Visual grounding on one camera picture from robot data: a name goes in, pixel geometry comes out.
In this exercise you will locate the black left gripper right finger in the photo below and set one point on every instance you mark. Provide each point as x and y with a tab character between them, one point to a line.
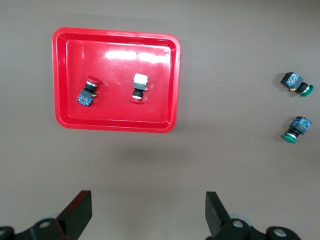
216	217

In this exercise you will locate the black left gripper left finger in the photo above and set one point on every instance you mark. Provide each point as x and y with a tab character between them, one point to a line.
75	217

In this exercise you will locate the red mushroom push button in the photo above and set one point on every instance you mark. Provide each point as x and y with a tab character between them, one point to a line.
86	97
138	86

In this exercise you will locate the brown table cover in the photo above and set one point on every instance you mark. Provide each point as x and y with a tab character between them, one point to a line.
225	162

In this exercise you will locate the green mushroom push button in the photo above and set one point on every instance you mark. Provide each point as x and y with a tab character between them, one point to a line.
301	125
291	81

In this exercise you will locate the red plastic tray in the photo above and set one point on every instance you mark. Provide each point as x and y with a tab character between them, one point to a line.
115	75

